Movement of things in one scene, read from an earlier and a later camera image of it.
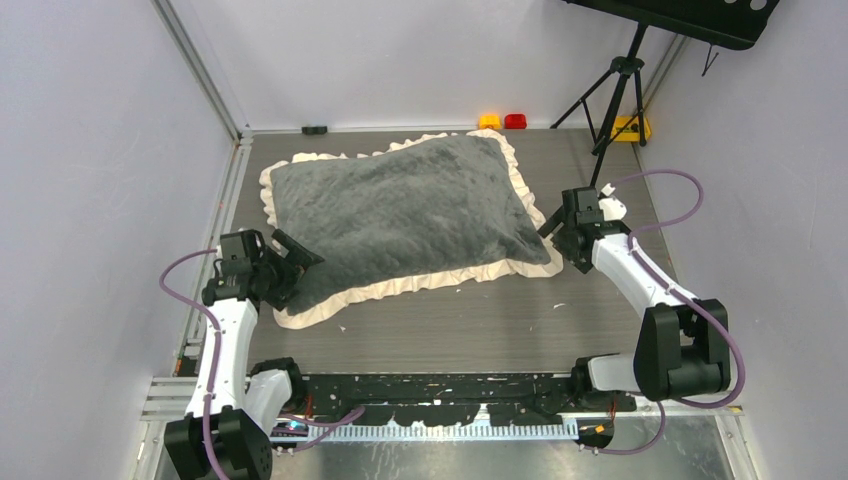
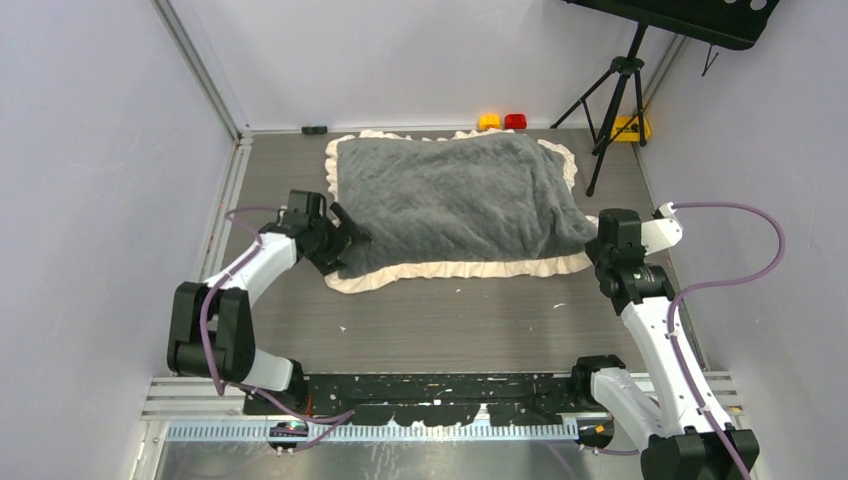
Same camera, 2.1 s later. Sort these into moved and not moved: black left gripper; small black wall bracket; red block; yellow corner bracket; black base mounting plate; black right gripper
Moved: black right gripper; black left gripper
Not moved: yellow corner bracket; small black wall bracket; red block; black base mounting plate
